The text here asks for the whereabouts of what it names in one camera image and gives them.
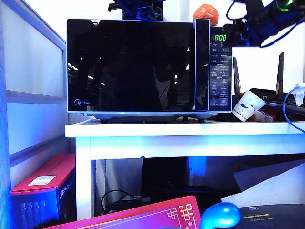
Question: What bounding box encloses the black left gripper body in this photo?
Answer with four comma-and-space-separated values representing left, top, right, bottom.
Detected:
107, 0, 167, 18

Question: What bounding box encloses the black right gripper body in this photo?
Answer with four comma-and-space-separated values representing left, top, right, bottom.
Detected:
232, 23, 251, 48

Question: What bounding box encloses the orange fruit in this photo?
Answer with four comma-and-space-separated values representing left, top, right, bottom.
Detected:
193, 4, 219, 26

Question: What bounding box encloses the black glass microwave door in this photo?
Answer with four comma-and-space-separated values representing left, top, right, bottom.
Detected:
66, 18, 211, 113

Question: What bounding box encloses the black Midea microwave oven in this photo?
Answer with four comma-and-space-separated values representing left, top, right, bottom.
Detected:
66, 18, 233, 125

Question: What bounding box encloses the white paper cup blue print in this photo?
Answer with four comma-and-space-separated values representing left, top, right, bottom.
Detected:
232, 89, 267, 123

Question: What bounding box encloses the black router with antennas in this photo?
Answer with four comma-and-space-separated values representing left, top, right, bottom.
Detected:
232, 52, 305, 117

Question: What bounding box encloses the red and white small packet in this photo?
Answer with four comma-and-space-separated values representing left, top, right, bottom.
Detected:
252, 110, 277, 123

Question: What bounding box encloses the white tape tag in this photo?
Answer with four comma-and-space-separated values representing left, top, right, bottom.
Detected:
293, 83, 305, 107

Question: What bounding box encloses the white side table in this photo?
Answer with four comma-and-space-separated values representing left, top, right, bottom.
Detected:
64, 121, 305, 221

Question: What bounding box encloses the white office partition panel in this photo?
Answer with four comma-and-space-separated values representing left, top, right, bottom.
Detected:
0, 0, 70, 229

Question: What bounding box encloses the black upright panel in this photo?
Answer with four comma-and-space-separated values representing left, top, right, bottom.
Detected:
142, 157, 188, 191

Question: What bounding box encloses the white foam board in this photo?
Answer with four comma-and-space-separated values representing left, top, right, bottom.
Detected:
220, 159, 305, 206

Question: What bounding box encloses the black flat device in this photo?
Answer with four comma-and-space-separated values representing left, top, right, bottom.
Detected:
150, 185, 216, 208

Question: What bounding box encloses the shiny blue ball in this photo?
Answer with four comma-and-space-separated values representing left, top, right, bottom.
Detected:
199, 202, 242, 229

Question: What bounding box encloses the black box gold print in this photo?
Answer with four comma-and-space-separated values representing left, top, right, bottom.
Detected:
238, 203, 305, 229

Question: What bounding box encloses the red and black router box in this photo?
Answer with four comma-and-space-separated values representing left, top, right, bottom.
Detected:
10, 153, 77, 229

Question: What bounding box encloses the pink gift box gold pattern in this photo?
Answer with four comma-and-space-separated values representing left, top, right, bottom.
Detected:
44, 195, 202, 229

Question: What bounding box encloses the blue network cable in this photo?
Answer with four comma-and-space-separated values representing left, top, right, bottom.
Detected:
282, 83, 305, 134

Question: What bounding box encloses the black power cable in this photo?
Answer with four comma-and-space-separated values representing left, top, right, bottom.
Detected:
101, 189, 151, 215

